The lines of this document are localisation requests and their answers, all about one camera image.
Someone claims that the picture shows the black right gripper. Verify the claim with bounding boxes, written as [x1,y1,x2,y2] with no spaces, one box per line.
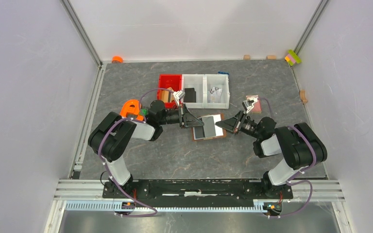
[215,110,261,139]

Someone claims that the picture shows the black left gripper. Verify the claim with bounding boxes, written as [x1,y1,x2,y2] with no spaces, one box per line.
[158,103,203,129]

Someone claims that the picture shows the dark grey credit card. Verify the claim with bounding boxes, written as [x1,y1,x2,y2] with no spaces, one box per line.
[201,116,216,138]

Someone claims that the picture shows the brown leather card holder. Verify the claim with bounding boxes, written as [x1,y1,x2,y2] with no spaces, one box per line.
[192,114,227,141]

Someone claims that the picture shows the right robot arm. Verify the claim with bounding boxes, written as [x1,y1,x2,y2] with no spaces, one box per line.
[216,111,327,198]

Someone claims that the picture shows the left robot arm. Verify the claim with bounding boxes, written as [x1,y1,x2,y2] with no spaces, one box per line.
[88,100,204,198]

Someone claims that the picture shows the black card in bin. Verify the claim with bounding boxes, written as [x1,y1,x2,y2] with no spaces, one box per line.
[184,88,196,103]

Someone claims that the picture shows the playing card box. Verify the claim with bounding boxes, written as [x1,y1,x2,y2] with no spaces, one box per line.
[244,95,262,113]

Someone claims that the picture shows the cards in white bin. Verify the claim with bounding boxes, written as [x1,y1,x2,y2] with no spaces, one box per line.
[208,86,223,103]

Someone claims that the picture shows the cards in red bin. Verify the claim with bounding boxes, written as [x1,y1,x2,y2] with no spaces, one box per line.
[158,87,173,103]

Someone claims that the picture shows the white plastic bin left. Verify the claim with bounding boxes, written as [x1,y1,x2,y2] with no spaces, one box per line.
[182,74,204,109]

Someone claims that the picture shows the white plastic bin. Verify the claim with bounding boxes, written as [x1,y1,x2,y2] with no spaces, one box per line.
[203,74,230,109]
[182,74,204,109]

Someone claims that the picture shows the white plastic bin right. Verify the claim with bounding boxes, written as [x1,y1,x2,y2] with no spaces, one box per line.
[203,74,230,109]

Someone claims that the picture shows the green toy block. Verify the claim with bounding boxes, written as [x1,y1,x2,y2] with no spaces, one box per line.
[140,108,148,116]

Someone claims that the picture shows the blue toy piece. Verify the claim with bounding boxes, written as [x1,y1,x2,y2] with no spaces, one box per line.
[218,71,230,75]

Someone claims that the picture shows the orange tape dispenser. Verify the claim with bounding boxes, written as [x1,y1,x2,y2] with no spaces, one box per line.
[120,99,144,121]

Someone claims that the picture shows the wooden arch block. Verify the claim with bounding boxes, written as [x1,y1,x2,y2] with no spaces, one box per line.
[299,90,308,104]

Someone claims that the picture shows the colourful toy block stack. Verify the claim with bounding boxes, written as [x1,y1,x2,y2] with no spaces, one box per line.
[284,50,302,67]

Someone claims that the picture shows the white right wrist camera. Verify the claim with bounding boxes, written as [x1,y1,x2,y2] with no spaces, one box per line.
[242,97,258,114]

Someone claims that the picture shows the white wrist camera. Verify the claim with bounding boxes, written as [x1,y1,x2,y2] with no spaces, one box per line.
[172,90,186,107]
[242,97,258,114]

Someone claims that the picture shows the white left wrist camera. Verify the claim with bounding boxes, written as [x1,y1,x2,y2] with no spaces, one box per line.
[172,90,186,107]

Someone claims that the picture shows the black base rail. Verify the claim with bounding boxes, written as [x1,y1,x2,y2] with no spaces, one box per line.
[102,179,293,208]

